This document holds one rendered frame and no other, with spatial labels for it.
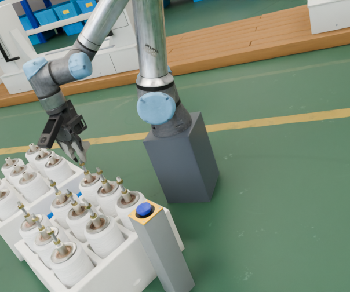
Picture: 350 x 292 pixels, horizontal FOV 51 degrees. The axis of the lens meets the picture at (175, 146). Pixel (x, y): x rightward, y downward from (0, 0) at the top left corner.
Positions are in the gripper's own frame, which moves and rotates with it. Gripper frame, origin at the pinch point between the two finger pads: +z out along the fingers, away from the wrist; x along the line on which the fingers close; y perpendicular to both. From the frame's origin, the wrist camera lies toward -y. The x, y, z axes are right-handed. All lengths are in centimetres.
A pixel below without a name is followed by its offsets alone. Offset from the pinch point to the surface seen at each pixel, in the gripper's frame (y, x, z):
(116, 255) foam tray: -23.1, -24.2, 16.4
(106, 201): -7.9, -12.7, 10.7
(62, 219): -14.9, 3.0, 13.5
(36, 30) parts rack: 375, 413, 12
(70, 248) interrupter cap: -28.4, -15.2, 9.1
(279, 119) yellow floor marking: 80, -47, 34
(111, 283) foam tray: -27.9, -22.7, 22.7
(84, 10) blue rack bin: 392, 311, 4
